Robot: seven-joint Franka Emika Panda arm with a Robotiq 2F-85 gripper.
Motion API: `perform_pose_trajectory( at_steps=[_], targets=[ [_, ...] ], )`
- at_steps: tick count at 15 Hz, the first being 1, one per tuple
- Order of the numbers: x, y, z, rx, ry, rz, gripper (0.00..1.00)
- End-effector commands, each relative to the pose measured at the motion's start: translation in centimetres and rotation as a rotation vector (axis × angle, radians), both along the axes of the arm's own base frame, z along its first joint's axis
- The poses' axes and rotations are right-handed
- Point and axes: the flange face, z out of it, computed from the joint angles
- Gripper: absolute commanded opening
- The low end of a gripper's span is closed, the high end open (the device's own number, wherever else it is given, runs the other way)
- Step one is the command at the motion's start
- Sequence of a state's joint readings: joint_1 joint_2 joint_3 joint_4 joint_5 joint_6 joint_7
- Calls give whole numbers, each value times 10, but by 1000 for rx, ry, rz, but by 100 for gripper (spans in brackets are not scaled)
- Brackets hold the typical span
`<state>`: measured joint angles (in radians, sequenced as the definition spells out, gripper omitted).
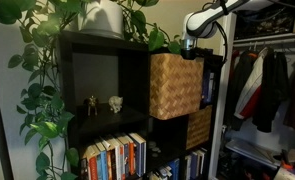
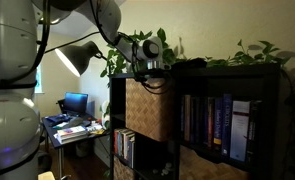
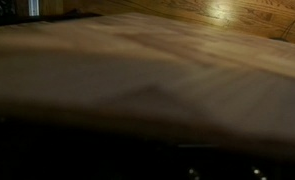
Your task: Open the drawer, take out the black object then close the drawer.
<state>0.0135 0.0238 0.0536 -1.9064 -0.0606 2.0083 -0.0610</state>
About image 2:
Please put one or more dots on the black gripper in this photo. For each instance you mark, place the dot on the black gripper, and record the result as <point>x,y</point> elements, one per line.
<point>156,75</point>

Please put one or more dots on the large woven bamboo drawer basket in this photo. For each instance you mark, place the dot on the large woven bamboo drawer basket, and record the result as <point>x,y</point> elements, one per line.
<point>150,110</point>

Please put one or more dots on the black soft object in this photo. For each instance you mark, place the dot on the black soft object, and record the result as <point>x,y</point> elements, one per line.
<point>190,63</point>

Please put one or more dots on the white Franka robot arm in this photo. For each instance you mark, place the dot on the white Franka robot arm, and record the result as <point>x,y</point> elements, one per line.
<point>7,133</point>

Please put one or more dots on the white rounded object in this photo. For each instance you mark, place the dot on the white rounded object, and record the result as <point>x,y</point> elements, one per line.
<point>105,115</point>

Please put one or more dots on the thin tan book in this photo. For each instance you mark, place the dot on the thin tan book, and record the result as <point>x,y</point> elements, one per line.
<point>187,116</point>

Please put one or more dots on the dark hardcover book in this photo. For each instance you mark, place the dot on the dark hardcover book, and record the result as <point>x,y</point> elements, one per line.
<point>195,118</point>

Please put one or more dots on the dark slim book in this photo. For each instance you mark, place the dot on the dark slim book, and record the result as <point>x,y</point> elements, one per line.
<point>204,120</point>

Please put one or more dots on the brown-red book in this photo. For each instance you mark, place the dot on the brown-red book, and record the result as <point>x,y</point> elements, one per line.
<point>210,121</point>

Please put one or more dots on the blue-grey book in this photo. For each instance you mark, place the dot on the blue-grey book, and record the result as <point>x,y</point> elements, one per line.
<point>120,143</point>

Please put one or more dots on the thin red book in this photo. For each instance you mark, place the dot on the thin red book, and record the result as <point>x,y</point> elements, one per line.
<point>115,140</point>

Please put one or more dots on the blue book with yellow label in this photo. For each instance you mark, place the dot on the blue book with yellow label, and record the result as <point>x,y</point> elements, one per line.
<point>218,123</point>

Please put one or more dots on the lower shelf books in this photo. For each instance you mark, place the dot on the lower shelf books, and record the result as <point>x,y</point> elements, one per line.
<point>132,151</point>

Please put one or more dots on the black cube bookshelf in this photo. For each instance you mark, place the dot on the black cube bookshelf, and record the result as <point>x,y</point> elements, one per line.
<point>237,71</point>

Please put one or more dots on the small desk clutter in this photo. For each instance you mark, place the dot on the small desk clutter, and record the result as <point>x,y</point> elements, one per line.
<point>95,128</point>

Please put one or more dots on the black laptop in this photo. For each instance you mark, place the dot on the black laptop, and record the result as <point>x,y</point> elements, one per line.
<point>75,103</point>

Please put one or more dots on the tall blue book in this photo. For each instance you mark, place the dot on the tall blue book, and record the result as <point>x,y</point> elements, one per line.
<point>226,125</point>

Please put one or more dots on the grey pebble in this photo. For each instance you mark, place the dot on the grey pebble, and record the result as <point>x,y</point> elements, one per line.
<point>168,165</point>
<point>155,171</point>
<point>164,171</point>

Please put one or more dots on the white hardcover book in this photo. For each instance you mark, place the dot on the white hardcover book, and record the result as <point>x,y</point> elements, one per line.
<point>240,130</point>

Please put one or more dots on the stack of books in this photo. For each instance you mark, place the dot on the stack of books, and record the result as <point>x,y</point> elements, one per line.
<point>72,133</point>

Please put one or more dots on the pale waste bin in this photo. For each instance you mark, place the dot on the pale waste bin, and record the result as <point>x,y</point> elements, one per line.
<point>82,149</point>

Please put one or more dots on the small woven bamboo basket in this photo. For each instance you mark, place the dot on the small woven bamboo basket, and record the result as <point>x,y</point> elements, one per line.
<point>207,166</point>

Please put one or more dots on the blue cloth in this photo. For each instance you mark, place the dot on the blue cloth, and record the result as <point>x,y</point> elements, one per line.
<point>57,118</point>

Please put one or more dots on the black hardcover book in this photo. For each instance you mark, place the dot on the black hardcover book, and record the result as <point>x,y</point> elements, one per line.
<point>254,130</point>

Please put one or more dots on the green pothos plant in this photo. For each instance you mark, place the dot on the green pothos plant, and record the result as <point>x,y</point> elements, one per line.
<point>266,47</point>

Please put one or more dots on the bright window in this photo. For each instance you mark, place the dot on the bright window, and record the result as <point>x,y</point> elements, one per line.
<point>38,80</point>

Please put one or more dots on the dark blue desk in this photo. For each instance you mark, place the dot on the dark blue desk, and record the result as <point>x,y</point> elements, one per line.
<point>52,136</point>

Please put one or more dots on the tan block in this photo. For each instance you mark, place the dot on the tan block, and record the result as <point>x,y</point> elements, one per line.
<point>46,175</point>

